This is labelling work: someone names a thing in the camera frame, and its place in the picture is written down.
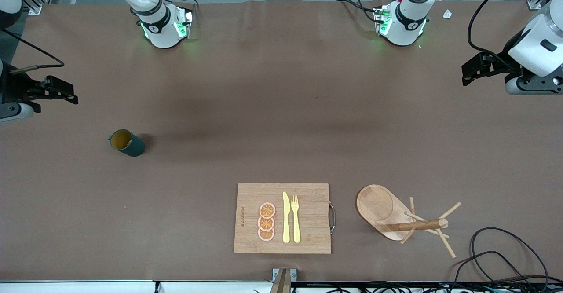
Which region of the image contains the dark teal ribbed cup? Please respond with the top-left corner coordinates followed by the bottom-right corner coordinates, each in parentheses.
top-left (108, 129), bottom-right (146, 157)

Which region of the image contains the wooden mug tree stand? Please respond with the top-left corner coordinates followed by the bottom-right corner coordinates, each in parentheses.
top-left (356, 184), bottom-right (462, 259)

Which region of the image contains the black looped floor cable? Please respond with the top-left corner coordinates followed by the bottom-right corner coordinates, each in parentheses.
top-left (449, 250), bottom-right (535, 293)
top-left (470, 227), bottom-right (550, 293)

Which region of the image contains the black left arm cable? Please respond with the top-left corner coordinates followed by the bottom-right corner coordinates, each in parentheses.
top-left (467, 0), bottom-right (556, 59)

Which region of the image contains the table cover mat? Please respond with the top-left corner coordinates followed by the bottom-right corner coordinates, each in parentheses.
top-left (0, 0), bottom-right (563, 283)

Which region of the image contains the bamboo cutting board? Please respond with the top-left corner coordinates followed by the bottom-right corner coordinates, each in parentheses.
top-left (234, 183), bottom-right (336, 254)

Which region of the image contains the black left base cable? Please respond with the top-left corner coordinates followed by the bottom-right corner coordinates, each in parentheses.
top-left (336, 0), bottom-right (381, 23)

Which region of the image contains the yellow plastic fork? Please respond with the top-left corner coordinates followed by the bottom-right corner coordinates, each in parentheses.
top-left (291, 195), bottom-right (301, 244)

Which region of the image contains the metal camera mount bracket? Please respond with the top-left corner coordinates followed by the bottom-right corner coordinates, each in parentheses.
top-left (272, 268), bottom-right (297, 293)

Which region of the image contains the yellow plastic knife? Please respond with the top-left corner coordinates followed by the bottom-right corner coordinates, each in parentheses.
top-left (282, 191), bottom-right (291, 244)

